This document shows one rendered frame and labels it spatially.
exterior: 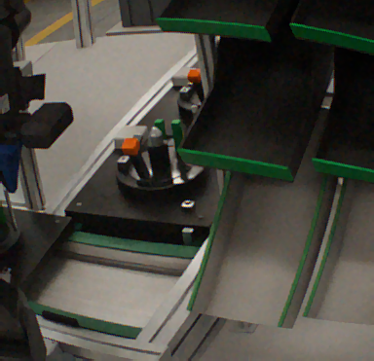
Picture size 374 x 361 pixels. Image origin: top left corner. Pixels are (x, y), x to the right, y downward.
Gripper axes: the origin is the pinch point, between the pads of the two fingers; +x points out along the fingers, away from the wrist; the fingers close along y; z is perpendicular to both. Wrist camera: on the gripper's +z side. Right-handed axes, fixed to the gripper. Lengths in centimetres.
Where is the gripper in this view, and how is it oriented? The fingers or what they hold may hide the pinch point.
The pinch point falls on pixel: (7, 164)
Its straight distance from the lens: 95.8
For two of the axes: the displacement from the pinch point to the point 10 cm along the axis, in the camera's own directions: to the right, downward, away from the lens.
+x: 1.4, 8.6, 4.9
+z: 3.8, -5.1, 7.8
